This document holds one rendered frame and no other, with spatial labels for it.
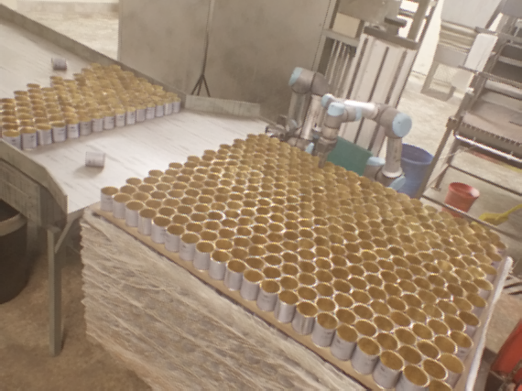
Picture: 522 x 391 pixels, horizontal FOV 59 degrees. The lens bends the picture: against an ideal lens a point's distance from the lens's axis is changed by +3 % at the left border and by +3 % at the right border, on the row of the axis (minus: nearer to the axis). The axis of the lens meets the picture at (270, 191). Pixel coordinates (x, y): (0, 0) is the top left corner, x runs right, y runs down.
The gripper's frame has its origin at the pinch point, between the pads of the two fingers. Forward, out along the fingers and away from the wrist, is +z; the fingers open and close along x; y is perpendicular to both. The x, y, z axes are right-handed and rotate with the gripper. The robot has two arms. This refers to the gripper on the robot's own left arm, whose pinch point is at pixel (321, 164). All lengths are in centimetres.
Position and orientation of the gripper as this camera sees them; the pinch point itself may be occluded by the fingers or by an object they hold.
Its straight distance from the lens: 230.3
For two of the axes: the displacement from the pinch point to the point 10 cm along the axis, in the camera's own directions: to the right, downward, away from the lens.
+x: 5.4, -3.2, 7.8
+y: 8.2, 4.1, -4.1
